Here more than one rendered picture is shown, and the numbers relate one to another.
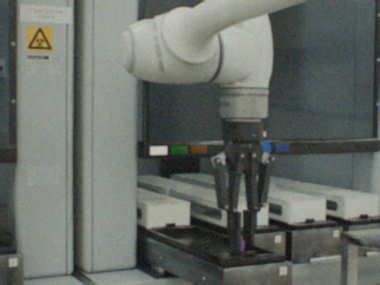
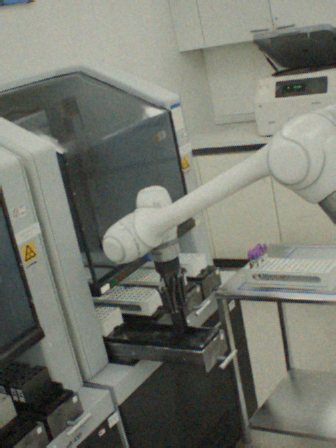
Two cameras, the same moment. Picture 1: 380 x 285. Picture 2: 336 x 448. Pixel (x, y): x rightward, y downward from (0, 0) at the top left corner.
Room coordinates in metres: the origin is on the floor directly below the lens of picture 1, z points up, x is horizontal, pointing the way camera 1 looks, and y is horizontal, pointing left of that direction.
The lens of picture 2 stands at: (-0.25, 0.76, 1.69)
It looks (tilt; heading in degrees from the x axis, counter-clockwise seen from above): 17 degrees down; 331
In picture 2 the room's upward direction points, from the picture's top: 12 degrees counter-clockwise
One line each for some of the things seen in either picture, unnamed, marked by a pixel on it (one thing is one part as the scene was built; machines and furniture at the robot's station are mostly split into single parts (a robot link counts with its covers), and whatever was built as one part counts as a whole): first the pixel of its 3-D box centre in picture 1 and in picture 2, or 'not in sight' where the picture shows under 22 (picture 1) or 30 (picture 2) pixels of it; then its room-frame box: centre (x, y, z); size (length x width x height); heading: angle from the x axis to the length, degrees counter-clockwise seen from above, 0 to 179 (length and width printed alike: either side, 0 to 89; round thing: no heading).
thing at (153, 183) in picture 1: (158, 192); not in sight; (1.96, 0.09, 0.83); 0.30 x 0.10 x 0.06; 27
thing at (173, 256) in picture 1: (176, 246); (125, 339); (1.51, 0.03, 0.78); 0.73 x 0.14 x 0.09; 27
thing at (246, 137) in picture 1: (243, 145); (168, 271); (1.37, -0.09, 1.00); 0.08 x 0.07 x 0.09; 117
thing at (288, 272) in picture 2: not in sight; (292, 273); (1.31, -0.50, 0.85); 0.30 x 0.10 x 0.06; 25
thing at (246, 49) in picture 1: (237, 45); (154, 215); (1.36, -0.08, 1.18); 0.13 x 0.11 x 0.16; 119
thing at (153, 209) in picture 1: (142, 209); (78, 320); (1.67, 0.12, 0.83); 0.30 x 0.10 x 0.06; 27
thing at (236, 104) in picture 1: (243, 104); (163, 248); (1.37, -0.09, 1.07); 0.09 x 0.09 x 0.06
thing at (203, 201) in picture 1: (215, 209); (120, 301); (1.68, -0.05, 0.83); 0.30 x 0.10 x 0.06; 27
